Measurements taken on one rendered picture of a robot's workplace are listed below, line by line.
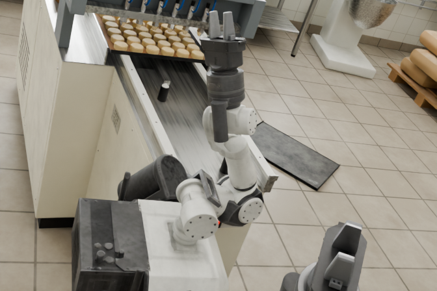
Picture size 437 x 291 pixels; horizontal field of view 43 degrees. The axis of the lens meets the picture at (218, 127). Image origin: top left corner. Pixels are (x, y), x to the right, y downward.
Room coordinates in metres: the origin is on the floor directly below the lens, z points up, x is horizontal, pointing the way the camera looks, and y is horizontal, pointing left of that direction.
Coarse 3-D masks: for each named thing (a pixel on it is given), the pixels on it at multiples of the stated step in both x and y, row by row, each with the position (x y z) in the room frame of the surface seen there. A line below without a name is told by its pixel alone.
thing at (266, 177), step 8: (184, 64) 2.04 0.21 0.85; (192, 64) 1.98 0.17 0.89; (200, 64) 1.97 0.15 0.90; (192, 72) 1.96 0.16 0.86; (200, 72) 1.91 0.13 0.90; (200, 80) 1.89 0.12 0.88; (200, 88) 1.87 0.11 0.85; (208, 104) 1.79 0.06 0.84; (248, 136) 1.56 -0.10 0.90; (248, 144) 1.51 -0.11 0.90; (256, 152) 1.48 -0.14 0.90; (256, 160) 1.44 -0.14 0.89; (264, 160) 1.45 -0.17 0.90; (256, 168) 1.43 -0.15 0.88; (264, 168) 1.41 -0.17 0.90; (264, 176) 1.39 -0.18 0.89; (272, 176) 1.37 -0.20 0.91; (264, 184) 1.38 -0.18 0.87; (272, 184) 1.38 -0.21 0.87
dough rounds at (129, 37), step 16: (96, 16) 2.08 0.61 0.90; (112, 16) 2.14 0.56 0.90; (112, 32) 1.94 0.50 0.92; (128, 32) 1.98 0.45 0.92; (144, 32) 2.04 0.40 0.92; (160, 32) 2.09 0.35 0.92; (176, 32) 2.20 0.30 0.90; (112, 48) 1.84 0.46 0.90; (128, 48) 1.89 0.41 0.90; (144, 48) 1.94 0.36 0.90; (160, 48) 1.99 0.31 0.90; (176, 48) 2.01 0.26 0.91; (192, 48) 2.05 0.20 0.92
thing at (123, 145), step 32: (128, 96) 1.66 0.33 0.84; (160, 96) 1.70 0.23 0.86; (192, 96) 1.81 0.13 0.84; (128, 128) 1.57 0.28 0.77; (192, 128) 1.60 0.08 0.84; (96, 160) 1.80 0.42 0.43; (128, 160) 1.51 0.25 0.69; (192, 160) 1.41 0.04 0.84; (224, 160) 1.40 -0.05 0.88; (96, 192) 1.72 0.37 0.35; (224, 256) 1.39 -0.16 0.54
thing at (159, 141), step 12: (120, 60) 1.82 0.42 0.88; (120, 72) 1.79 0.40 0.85; (132, 72) 1.72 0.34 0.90; (132, 84) 1.66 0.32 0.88; (132, 96) 1.64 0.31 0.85; (144, 96) 1.58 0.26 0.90; (144, 108) 1.52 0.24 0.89; (144, 120) 1.50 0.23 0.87; (156, 120) 1.46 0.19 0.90; (156, 132) 1.40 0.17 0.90; (156, 144) 1.38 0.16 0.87; (168, 144) 1.36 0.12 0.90; (156, 156) 1.36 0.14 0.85
